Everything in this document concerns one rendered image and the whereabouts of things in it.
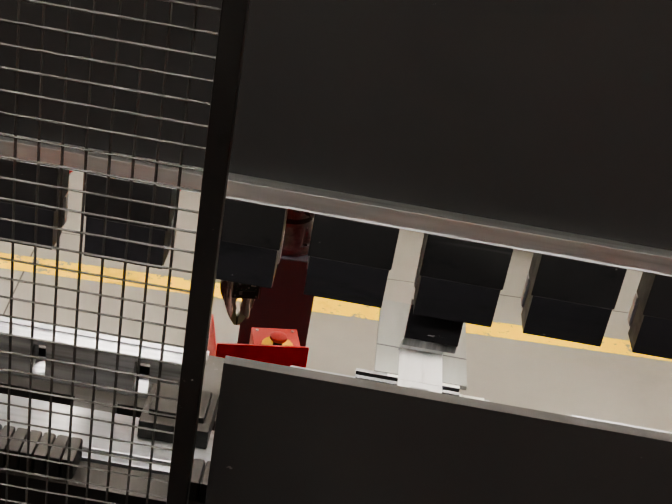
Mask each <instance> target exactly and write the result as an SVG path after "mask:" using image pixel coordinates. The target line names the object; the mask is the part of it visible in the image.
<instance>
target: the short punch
mask: <svg viewBox="0 0 672 504"><path fill-rule="evenodd" d="M413 307H414V299H412V300H411V304H410V309H409V313H408V318H407V323H406V327H405V332H404V338H403V343H402V345H407V346H413V347H418V348H424V349H430V350H435V351H441V352H447V353H452V354H455V352H456V348H457V347H458V343H459V339H460V335H461V331H462V327H463V322H458V321H452V320H446V319H441V318H435V317H429V316H424V315H418V314H413Z"/></svg>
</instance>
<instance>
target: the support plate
mask: <svg viewBox="0 0 672 504"><path fill-rule="evenodd" d="M409 309H410V304H407V303H402V302H396V301H390V300H385V299H383V302H382V307H381V308H380V312H379V322H378V333H377V343H379V344H385V345H391V346H396V347H400V345H401V340H402V339H403V338H404V332H405V327H406V323H407V318H408V313H409ZM377 343H376V353H375V364H374V371H377V372H382V373H390V374H395V375H398V369H399V353H400V351H399V350H398V348H395V347H390V346H384V345H378V344H377ZM443 355H447V356H453V357H459V358H465V359H466V323H463V327H462V331H461V335H460V339H459V343H458V347H457V348H456V352H455V354H452V353H447V352H443ZM442 383H446V384H452V385H458V386H460V390H466V389H467V362H466V360H463V359H458V358H452V357H446V356H443V358H442Z"/></svg>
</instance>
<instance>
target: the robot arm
mask: <svg viewBox="0 0 672 504"><path fill-rule="evenodd" d="M313 218H314V213H309V212H303V211H297V210H292V209H289V210H288V213H287V220H286V226H285V234H284V240H283V247H282V253H281V256H288V257H298V256H304V255H307V254H308V250H309V244H310V238H311V232H312V226H313ZM261 290H262V287H259V286H253V285H248V284H242V283H236V282H231V281H225V280H221V281H220V291H221V294H222V297H223V300H224V303H225V307H226V310H227V313H228V316H229V318H230V320H231V321H232V323H233V324H234V325H239V324H240V323H241V322H242V321H243V320H244V319H245V318H247V319H248V318H249V316H250V310H251V309H252V307H253V303H254V301H255V300H256V299H260V296H261ZM238 298H242V302H241V304H240V311H239V312H238V313H236V309H237V306H236V300H237V299H238Z"/></svg>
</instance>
